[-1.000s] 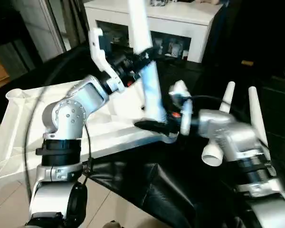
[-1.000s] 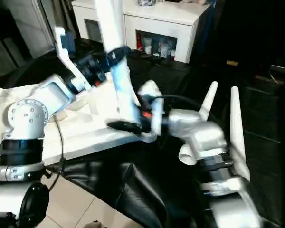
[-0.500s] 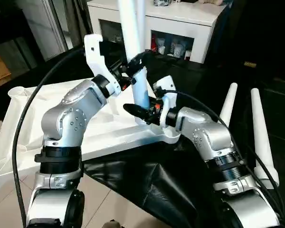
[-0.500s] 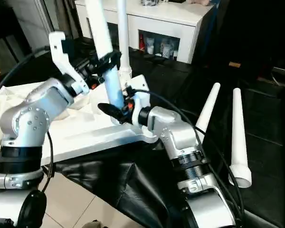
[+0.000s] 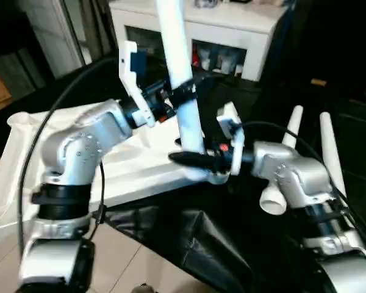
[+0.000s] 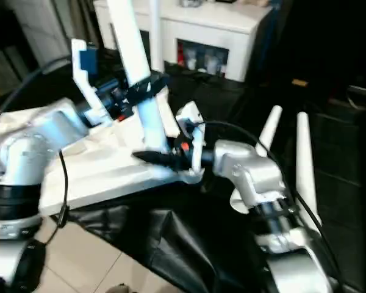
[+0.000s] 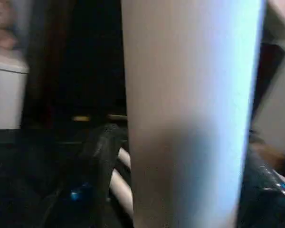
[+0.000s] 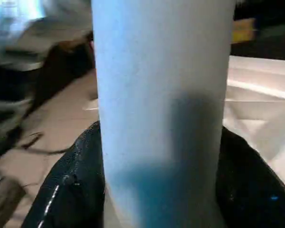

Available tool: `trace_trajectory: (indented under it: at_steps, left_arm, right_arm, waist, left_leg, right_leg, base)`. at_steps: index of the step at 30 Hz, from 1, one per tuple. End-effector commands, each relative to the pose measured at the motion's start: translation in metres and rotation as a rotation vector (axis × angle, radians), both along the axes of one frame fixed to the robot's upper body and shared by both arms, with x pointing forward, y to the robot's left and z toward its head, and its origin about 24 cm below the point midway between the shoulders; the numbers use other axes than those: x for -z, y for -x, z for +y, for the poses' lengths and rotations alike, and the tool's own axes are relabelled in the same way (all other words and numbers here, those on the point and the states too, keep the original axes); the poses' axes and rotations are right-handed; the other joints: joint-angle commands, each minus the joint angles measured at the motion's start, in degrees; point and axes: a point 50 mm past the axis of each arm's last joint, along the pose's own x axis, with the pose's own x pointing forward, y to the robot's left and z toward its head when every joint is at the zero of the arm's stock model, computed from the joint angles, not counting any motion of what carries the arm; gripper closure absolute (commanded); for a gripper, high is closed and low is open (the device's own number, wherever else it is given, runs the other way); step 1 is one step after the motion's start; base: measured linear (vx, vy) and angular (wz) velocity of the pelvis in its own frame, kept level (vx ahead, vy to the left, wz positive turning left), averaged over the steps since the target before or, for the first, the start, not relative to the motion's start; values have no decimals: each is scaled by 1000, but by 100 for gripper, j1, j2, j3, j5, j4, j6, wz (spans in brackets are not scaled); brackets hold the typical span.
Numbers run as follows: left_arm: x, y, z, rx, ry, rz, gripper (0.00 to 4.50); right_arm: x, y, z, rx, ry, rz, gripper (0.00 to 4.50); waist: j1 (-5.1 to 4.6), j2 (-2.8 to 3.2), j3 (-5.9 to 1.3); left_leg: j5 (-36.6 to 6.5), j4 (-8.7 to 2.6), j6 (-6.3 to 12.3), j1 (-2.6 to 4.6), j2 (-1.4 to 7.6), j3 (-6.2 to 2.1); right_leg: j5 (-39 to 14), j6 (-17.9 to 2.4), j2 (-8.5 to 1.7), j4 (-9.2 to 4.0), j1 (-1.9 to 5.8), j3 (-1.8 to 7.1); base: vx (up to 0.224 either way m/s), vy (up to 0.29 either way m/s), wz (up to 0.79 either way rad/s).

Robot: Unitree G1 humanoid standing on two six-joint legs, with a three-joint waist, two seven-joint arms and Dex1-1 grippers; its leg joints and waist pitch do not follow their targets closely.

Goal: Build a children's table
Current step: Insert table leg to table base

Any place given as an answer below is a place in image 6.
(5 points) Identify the black work mat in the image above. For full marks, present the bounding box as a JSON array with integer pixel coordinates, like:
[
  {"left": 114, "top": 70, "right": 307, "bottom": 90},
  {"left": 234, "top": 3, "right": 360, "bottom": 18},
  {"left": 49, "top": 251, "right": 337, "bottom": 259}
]
[{"left": 0, "top": 48, "right": 366, "bottom": 293}]

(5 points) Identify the white plastic table top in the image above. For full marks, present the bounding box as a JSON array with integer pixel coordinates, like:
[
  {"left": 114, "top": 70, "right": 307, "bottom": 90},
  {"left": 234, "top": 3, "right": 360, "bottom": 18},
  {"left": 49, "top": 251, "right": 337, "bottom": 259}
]
[{"left": 0, "top": 84, "right": 206, "bottom": 219}]

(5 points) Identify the white plastic table leg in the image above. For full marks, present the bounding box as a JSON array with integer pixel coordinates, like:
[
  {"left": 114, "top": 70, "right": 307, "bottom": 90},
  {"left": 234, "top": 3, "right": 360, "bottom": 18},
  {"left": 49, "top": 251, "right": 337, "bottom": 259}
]
[
  {"left": 148, "top": 0, "right": 165, "bottom": 74},
  {"left": 294, "top": 110, "right": 318, "bottom": 215},
  {"left": 106, "top": 0, "right": 173, "bottom": 154},
  {"left": 230, "top": 104, "right": 284, "bottom": 215}
]

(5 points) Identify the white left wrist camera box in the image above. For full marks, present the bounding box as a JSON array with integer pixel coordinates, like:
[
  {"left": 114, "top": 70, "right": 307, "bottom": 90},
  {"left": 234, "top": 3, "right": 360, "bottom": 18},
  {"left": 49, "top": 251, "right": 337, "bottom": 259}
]
[{"left": 70, "top": 39, "right": 109, "bottom": 127}]

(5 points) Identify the white sideboard with glass doors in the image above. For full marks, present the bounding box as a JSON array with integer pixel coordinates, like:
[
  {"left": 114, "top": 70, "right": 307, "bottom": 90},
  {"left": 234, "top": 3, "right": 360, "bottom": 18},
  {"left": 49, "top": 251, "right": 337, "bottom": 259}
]
[{"left": 93, "top": 0, "right": 273, "bottom": 84}]

